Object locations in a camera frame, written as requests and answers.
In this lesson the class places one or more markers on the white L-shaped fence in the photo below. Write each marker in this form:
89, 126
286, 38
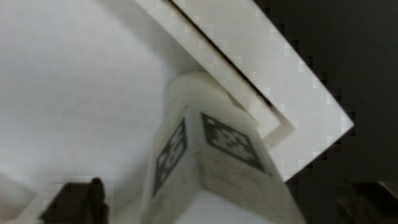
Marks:
236, 26

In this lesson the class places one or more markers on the white square table top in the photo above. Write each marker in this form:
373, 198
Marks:
89, 60

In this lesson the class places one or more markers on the white table leg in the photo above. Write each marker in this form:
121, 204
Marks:
211, 182

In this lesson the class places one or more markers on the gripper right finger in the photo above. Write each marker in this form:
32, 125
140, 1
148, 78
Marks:
366, 203

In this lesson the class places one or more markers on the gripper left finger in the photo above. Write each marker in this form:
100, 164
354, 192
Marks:
68, 206

